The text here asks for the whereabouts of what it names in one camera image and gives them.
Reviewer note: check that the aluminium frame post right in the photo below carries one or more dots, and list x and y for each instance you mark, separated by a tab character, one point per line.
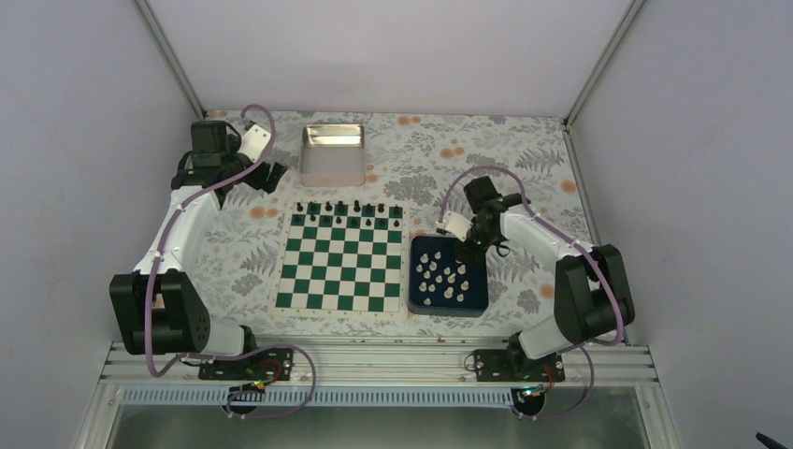
618	35

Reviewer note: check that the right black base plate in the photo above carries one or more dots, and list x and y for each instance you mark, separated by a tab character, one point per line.
501	366

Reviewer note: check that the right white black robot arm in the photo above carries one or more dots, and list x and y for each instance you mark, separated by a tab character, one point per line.
592	296

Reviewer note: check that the aluminium frame post left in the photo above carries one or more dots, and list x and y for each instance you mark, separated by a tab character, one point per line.
175	68

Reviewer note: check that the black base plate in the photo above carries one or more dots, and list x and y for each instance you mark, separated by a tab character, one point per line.
268	366
501	366

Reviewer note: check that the pink metal tin box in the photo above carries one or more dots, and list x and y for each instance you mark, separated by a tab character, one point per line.
333	155

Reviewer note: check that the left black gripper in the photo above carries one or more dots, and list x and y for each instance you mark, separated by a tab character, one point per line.
257	181

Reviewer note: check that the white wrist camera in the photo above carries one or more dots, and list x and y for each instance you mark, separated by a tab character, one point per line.
254	142
454	224

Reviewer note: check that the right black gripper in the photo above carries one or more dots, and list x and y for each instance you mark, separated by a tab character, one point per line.
470	256

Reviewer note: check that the green white chess board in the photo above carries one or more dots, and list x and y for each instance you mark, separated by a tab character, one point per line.
343	271

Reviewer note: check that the dark blue plastic tray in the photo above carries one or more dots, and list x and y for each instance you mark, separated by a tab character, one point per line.
445	277

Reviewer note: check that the floral patterned table mat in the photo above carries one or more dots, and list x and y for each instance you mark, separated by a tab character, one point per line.
416	159

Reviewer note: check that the aluminium front rail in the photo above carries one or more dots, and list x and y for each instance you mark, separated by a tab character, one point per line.
411	364

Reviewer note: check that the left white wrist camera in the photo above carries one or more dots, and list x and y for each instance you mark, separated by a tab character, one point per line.
254	142

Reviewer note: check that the aluminium frame post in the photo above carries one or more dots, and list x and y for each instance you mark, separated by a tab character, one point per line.
618	35
175	68

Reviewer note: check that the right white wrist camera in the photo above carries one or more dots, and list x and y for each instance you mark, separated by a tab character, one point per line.
454	224

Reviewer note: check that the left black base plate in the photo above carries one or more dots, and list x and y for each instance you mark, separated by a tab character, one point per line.
268	366

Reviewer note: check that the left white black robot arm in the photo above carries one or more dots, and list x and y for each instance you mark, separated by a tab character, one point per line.
157	307

